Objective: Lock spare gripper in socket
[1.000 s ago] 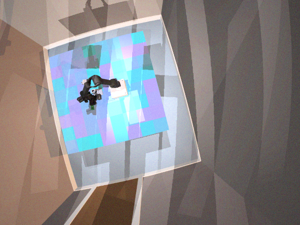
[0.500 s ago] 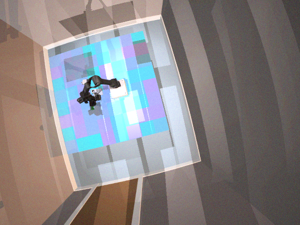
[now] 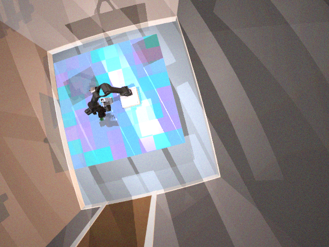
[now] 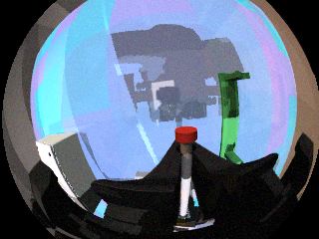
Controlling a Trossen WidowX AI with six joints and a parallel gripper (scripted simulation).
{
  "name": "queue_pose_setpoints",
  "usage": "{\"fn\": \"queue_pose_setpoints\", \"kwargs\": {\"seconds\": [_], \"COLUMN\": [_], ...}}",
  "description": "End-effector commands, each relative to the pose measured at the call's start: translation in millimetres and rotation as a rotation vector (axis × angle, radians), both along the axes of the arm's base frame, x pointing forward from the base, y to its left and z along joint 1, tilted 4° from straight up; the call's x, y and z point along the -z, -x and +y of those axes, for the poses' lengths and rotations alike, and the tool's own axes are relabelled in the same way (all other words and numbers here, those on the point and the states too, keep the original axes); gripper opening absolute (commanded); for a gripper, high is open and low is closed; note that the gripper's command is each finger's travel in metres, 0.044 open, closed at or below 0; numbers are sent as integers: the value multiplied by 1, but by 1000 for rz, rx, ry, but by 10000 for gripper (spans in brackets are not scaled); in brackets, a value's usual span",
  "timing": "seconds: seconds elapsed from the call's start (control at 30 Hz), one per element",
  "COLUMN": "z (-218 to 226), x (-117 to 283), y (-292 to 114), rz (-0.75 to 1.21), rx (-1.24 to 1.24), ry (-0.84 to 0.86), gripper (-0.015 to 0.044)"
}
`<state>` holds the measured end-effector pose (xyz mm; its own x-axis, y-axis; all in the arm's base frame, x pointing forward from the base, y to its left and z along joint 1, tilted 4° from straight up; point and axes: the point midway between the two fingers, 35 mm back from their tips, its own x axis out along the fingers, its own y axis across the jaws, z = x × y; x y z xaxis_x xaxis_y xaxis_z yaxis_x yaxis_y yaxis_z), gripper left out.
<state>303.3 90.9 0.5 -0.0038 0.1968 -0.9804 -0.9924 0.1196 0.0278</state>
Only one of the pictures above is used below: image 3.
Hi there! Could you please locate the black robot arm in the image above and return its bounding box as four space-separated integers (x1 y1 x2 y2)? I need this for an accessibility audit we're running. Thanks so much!
84 83 132 118

